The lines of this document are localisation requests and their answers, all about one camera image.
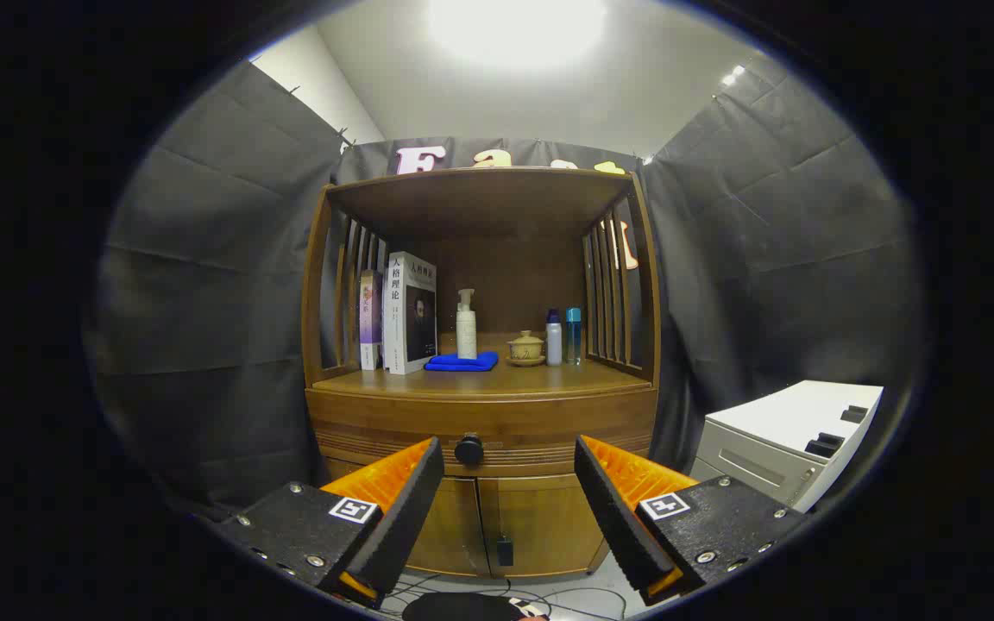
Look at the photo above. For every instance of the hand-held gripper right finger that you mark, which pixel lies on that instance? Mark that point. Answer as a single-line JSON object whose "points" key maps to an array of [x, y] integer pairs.
{"points": [[613, 517]]}

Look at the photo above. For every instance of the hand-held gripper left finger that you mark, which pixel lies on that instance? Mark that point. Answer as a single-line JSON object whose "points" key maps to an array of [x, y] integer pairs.
{"points": [[402, 517]]}

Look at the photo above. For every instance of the black drawer knob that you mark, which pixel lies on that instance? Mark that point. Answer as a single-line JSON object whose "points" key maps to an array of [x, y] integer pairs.
{"points": [[468, 449]]}

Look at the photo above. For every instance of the wooden drawer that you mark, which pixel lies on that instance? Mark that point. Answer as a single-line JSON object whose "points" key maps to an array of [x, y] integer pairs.
{"points": [[428, 423]]}

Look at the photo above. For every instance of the wooden cabinet door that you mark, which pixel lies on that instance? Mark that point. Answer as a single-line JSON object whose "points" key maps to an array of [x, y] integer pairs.
{"points": [[549, 526], [454, 535]]}

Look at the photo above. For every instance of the white drawer unit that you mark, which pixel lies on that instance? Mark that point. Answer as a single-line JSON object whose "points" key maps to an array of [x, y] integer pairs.
{"points": [[799, 410]]}

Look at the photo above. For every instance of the wooden cabinet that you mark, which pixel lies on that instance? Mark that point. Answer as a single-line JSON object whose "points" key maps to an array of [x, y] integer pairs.
{"points": [[480, 203]]}

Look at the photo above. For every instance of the dark round object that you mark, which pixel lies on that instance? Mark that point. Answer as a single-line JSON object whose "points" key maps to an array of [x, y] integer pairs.
{"points": [[462, 608]]}

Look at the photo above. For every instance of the small black door latch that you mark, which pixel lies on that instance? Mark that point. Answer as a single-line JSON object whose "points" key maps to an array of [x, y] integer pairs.
{"points": [[506, 552]]}

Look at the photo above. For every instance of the folded blue cloth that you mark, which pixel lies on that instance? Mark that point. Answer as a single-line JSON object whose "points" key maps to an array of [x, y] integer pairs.
{"points": [[462, 363]]}

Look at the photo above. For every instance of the white bottle dark blue cap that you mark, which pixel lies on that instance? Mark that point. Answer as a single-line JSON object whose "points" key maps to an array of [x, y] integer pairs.
{"points": [[554, 341]]}

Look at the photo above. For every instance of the clear teal bottle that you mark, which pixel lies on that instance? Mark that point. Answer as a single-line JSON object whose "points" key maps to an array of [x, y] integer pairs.
{"points": [[574, 332]]}

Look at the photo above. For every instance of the yellow lidded teacup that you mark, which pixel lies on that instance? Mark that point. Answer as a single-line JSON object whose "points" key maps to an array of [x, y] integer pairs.
{"points": [[525, 348]]}

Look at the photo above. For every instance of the purple book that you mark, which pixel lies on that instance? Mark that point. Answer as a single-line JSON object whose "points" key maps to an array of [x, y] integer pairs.
{"points": [[370, 328]]}

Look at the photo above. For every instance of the white pump bottle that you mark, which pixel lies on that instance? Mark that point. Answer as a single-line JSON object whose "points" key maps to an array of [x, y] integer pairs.
{"points": [[467, 332]]}

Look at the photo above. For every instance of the large white book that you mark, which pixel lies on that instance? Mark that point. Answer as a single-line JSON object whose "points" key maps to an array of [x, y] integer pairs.
{"points": [[398, 319]]}

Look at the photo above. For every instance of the small ceiling spotlight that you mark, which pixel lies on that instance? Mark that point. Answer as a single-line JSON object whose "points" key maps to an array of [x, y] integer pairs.
{"points": [[732, 76]]}

